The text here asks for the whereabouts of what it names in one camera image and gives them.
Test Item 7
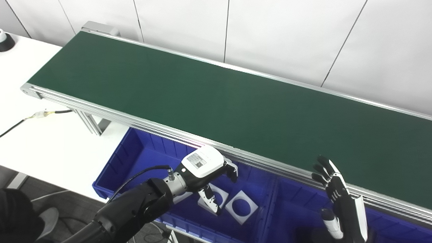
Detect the person head black hair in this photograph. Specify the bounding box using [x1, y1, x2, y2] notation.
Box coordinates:
[0, 187, 46, 243]

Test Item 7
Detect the green conveyor belt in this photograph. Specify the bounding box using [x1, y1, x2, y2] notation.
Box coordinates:
[18, 18, 432, 243]

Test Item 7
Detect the blue bin with black parts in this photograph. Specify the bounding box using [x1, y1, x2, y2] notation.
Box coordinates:
[259, 171, 432, 243]

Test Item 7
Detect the black and white cylinder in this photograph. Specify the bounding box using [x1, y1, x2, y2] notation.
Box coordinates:
[0, 27, 15, 52]

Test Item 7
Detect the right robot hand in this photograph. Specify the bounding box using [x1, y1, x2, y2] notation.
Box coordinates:
[311, 153, 370, 243]

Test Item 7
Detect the black cable with connector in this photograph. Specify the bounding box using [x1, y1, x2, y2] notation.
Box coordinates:
[0, 109, 74, 141]

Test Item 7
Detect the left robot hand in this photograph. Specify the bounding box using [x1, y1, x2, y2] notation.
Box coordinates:
[162, 144, 240, 218]

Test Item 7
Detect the grey rounded object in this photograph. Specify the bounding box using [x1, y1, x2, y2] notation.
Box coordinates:
[29, 207, 61, 243]

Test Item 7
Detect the grey conveyor motor housing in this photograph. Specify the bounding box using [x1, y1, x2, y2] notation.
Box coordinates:
[82, 20, 121, 37]

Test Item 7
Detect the aluminium conveyor leg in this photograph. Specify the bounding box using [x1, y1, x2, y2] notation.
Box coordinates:
[72, 107, 111, 137]

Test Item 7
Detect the blue bin with white parts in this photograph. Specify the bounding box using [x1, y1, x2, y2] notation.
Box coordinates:
[90, 122, 278, 243]

